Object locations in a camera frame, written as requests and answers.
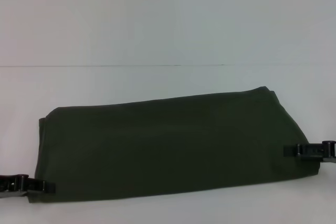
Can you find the dark green t-shirt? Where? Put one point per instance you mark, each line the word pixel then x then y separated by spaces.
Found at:
pixel 170 142

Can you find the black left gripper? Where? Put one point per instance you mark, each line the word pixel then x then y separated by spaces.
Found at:
pixel 8 186

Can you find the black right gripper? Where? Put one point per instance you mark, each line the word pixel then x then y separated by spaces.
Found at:
pixel 330 151

